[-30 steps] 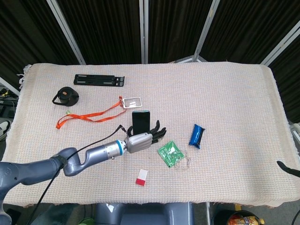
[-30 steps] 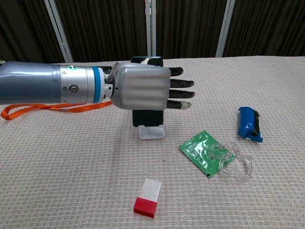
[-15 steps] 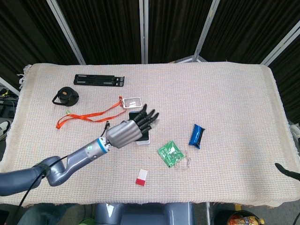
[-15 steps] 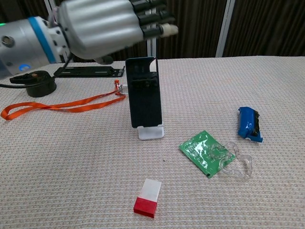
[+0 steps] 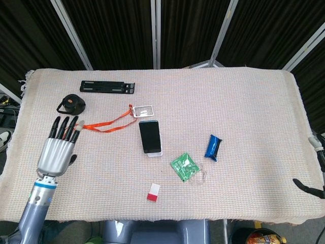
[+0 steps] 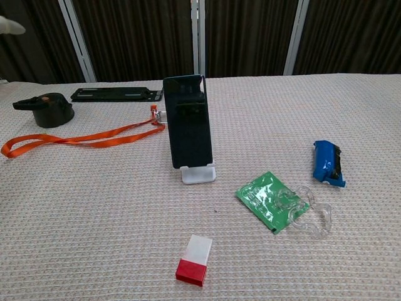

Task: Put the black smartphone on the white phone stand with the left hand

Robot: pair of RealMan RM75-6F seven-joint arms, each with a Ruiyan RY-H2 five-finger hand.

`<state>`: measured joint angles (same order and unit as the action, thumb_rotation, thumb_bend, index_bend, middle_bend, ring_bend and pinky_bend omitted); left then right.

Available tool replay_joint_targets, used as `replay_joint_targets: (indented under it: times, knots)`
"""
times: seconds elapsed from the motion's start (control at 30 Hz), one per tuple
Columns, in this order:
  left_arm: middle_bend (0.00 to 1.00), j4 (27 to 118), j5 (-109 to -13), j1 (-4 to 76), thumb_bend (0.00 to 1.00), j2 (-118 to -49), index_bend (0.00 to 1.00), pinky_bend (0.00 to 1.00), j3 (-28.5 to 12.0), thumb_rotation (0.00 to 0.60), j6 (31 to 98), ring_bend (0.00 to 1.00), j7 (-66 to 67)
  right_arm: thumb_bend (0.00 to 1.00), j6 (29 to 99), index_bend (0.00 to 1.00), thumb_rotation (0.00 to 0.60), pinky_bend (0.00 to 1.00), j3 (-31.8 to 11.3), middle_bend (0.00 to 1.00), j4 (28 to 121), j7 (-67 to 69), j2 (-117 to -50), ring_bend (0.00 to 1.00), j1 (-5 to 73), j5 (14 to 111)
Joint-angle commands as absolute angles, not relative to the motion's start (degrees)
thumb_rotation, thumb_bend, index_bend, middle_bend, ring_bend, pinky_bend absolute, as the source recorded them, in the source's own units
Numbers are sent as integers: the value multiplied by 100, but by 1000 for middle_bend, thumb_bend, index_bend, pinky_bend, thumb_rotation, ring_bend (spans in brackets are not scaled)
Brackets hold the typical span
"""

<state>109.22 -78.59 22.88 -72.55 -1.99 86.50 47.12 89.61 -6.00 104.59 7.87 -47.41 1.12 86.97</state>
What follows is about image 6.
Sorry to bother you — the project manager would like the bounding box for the black smartphone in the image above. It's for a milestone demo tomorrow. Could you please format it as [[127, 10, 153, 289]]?
[[162, 74, 214, 170]]

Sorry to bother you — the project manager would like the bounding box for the white phone stand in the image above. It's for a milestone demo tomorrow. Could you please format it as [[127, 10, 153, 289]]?
[[180, 162, 217, 185]]

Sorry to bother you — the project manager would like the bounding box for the black bracket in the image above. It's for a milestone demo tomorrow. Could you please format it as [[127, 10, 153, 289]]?
[[69, 87, 165, 103]]

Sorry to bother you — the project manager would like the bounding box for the green foil packet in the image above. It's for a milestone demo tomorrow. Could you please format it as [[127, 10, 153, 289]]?
[[235, 171, 311, 235]]

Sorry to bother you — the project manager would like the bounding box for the beige woven tablecloth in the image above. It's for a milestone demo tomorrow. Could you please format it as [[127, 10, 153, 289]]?
[[0, 73, 401, 301]]

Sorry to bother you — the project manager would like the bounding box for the red and white box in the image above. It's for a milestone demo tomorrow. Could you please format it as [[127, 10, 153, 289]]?
[[175, 234, 213, 287]]

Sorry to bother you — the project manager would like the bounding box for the blue wrapped packet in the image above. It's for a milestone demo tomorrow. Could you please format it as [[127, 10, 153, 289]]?
[[312, 140, 347, 189]]

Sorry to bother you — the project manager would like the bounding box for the dark pleated curtain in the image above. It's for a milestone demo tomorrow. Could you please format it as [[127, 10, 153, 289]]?
[[0, 0, 401, 85]]

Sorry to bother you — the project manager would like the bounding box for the clear plastic clip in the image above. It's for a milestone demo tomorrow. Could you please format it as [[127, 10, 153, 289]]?
[[287, 186, 333, 240]]

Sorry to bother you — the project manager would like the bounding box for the orange lanyard strap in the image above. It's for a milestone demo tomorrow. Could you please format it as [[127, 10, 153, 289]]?
[[1, 104, 166, 159]]

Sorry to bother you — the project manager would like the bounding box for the white metal frame post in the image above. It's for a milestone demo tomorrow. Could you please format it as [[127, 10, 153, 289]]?
[[189, 0, 207, 79], [58, 0, 97, 83], [283, 0, 311, 76]]

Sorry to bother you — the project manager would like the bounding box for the black bottle lid with handle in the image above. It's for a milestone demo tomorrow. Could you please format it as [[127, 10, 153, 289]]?
[[12, 93, 75, 129]]

